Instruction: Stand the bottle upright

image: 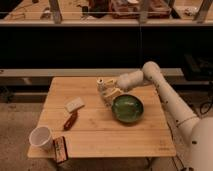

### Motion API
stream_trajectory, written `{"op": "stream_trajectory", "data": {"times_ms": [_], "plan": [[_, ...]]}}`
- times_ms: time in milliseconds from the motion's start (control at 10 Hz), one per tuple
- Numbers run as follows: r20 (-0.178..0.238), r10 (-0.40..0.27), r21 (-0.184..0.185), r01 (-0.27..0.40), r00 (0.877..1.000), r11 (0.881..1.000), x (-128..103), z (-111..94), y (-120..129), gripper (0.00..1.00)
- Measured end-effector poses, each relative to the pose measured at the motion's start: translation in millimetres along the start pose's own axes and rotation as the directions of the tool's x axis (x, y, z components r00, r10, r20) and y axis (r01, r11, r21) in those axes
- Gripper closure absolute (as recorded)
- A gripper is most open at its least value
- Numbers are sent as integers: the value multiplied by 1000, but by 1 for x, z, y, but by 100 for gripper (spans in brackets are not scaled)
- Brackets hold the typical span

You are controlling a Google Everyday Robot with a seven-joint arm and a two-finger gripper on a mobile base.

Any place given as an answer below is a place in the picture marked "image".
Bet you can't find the dark patterned box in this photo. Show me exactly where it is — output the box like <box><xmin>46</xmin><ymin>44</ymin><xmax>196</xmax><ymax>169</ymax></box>
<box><xmin>53</xmin><ymin>136</ymin><xmax>68</xmax><ymax>164</ymax></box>

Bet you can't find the white sponge block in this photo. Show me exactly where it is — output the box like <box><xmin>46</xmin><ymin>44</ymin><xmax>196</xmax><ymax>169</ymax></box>
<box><xmin>65</xmin><ymin>97</ymin><xmax>85</xmax><ymax>113</ymax></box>

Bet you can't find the wooden folding table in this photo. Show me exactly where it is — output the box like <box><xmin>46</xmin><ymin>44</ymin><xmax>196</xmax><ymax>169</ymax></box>
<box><xmin>27</xmin><ymin>76</ymin><xmax>177</xmax><ymax>159</ymax></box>

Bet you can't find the red brown oblong object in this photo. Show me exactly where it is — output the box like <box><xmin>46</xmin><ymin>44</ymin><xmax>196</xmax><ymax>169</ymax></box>
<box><xmin>63</xmin><ymin>112</ymin><xmax>78</xmax><ymax>130</ymax></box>

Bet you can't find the cream plastic bottle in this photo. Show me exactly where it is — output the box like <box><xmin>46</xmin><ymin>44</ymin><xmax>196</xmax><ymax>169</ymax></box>
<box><xmin>96</xmin><ymin>77</ymin><xmax>114</xmax><ymax>106</ymax></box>

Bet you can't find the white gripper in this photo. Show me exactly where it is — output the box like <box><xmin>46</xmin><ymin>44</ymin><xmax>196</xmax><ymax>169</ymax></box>
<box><xmin>103</xmin><ymin>70</ymin><xmax>144</xmax><ymax>100</ymax></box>

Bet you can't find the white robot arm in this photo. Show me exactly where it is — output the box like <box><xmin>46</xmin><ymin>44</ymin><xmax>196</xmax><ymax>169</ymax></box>
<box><xmin>101</xmin><ymin>61</ymin><xmax>213</xmax><ymax>171</ymax></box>

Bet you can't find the long workbench shelf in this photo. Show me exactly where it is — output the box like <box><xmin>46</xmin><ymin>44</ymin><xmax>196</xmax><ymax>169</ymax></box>
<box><xmin>0</xmin><ymin>0</ymin><xmax>213</xmax><ymax>27</ymax></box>

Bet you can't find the white paper cup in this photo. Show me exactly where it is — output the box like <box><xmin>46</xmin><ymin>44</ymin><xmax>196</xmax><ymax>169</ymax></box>
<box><xmin>29</xmin><ymin>126</ymin><xmax>53</xmax><ymax>151</ymax></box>

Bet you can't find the green bowl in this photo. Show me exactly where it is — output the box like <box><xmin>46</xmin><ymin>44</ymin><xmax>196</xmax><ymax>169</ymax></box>
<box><xmin>111</xmin><ymin>94</ymin><xmax>144</xmax><ymax>123</ymax></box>

